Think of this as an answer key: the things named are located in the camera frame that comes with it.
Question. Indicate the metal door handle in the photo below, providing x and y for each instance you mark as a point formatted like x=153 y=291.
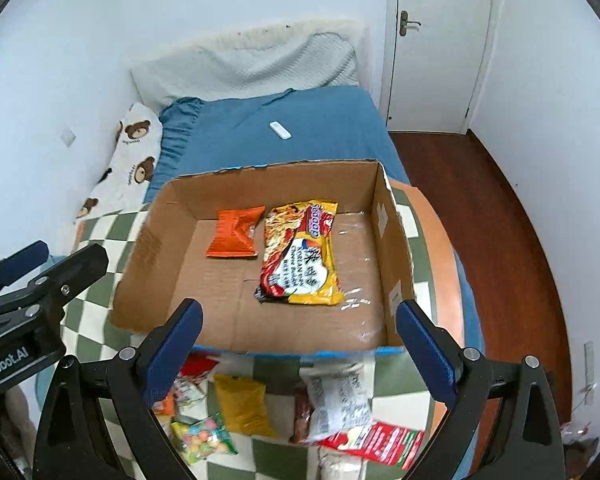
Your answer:
x=405 y=23

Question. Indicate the grey white pillow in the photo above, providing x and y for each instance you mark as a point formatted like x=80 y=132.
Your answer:
x=259 y=61

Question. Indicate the small dark red snack packet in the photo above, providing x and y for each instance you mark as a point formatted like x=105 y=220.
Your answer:
x=197 y=367

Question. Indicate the blue bed sheet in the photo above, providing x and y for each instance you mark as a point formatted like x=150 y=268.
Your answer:
x=338 y=122

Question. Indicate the brown walnut snack packet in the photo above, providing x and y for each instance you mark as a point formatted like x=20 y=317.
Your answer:
x=303 y=410

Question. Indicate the silver grey snack packet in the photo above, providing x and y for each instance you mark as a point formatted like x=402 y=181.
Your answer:
x=338 y=396

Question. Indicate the white remote on bed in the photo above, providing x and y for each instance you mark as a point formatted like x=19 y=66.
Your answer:
x=280 y=131

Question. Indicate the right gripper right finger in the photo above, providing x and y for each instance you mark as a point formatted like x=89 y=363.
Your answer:
x=524 y=441

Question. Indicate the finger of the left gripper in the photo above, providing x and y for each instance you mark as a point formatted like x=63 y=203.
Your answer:
x=22 y=263
x=63 y=281

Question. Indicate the yellow snack packet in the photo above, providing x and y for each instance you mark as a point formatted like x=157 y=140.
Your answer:
x=242 y=406

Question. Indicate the yellow red instant noodle packet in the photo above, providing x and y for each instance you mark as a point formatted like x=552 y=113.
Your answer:
x=298 y=264

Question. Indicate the white door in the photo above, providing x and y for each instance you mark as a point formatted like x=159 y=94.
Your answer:
x=433 y=76

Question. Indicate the white wafer biscuit packet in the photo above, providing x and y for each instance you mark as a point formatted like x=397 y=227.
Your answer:
x=333 y=465

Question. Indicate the wall light switch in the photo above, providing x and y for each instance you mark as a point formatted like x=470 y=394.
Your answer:
x=68 y=137

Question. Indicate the green white checkered mat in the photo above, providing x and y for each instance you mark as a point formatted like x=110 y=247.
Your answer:
x=397 y=394

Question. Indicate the colourful candy ball bag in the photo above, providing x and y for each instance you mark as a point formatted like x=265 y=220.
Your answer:
x=198 y=441

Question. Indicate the small clear green snack packet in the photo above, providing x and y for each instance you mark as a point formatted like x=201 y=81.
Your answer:
x=187 y=393

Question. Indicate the clutter pile on floor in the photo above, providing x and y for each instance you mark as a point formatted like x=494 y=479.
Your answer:
x=579 y=447

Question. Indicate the cardboard milk box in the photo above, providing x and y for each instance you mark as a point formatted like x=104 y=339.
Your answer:
x=168 y=262

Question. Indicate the red spicy strip packet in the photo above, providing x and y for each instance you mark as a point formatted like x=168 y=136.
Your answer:
x=378 y=442

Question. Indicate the teddy bear print blanket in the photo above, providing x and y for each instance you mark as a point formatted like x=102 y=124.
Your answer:
x=125 y=182

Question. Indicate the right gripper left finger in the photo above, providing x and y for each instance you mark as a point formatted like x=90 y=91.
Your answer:
x=73 y=441

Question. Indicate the orange pinched snack packet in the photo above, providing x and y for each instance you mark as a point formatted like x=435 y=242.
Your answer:
x=234 y=233

